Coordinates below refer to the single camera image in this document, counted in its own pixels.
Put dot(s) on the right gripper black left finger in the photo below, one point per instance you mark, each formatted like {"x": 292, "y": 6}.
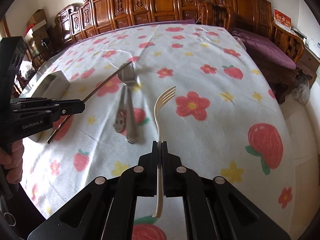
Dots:
{"x": 152, "y": 170}

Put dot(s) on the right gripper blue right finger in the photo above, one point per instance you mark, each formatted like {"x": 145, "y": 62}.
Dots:
{"x": 168, "y": 170}

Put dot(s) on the small cartoon handle spoon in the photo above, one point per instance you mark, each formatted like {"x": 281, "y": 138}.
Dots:
{"x": 120, "y": 121}

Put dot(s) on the beige plastic fork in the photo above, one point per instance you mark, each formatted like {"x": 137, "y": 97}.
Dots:
{"x": 161, "y": 101}

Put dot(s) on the stainless steel fork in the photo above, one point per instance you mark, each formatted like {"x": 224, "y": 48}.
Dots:
{"x": 129, "y": 79}

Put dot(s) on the person's left hand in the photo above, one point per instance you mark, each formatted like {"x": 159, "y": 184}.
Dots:
{"x": 13, "y": 163}

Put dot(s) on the dark wooden chair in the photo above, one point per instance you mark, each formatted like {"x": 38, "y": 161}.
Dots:
{"x": 28, "y": 75}

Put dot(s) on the rectangular metal tray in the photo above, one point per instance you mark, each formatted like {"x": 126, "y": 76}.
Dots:
{"x": 51, "y": 86}

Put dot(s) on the dark storage cabinet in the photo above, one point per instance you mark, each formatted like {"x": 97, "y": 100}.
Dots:
{"x": 39, "y": 45}

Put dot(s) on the strawberry flower print tablecloth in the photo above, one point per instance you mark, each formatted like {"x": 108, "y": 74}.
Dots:
{"x": 223, "y": 120}

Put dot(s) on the cardboard box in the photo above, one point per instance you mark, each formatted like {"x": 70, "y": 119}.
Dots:
{"x": 37, "y": 17}

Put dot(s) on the purple sofa cushion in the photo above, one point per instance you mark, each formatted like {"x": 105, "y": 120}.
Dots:
{"x": 188, "y": 21}

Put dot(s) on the purple armchair cushion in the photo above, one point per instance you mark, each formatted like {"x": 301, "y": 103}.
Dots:
{"x": 262, "y": 48}

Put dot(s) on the carved wooden sofa bench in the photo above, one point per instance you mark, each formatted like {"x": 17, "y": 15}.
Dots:
{"x": 95, "y": 17}

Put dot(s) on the wooden side table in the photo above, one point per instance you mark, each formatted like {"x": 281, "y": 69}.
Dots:
{"x": 308, "y": 65}

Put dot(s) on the carved wooden armchair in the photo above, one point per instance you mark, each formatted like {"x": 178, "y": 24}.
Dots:
{"x": 256, "y": 16}

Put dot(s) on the red desk calendar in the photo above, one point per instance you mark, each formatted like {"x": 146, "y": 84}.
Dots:
{"x": 282, "y": 20}

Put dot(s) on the white telephone device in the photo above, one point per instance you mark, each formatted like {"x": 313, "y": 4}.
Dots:
{"x": 313, "y": 45}

